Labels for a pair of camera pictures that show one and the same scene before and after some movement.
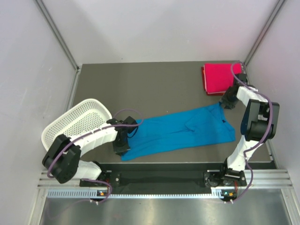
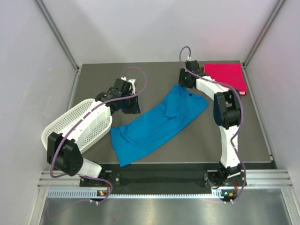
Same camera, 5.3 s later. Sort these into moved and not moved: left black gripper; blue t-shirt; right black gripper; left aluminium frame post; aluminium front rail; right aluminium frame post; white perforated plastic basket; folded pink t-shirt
Moved: left black gripper; blue t-shirt; right black gripper
Not moved: aluminium front rail; white perforated plastic basket; right aluminium frame post; folded pink t-shirt; left aluminium frame post
